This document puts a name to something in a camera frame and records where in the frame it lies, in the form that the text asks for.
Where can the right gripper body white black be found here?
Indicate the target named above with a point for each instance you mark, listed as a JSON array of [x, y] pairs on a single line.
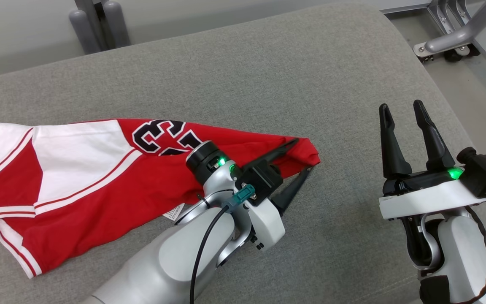
[[428, 198]]

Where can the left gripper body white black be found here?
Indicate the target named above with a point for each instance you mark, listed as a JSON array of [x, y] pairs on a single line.
[[268, 228]]

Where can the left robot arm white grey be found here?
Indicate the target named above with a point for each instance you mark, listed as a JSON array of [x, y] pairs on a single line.
[[175, 257]]

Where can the grey metal wheeled stand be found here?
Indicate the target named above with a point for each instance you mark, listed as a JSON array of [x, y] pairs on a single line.
[[458, 36]]

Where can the grey metal partition post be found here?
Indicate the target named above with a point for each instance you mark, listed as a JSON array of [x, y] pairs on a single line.
[[99, 25]]

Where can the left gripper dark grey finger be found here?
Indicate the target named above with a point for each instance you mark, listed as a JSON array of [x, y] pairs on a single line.
[[289, 194], [287, 147]]

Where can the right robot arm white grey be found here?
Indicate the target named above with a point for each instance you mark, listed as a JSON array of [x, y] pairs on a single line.
[[462, 245]]

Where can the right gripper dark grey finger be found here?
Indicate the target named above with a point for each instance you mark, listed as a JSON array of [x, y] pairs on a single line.
[[392, 152], [435, 147]]

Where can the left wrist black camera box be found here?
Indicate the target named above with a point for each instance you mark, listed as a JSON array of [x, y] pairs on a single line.
[[262, 179]]

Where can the red white jersey shirt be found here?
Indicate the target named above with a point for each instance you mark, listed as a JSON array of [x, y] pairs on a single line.
[[99, 211]]

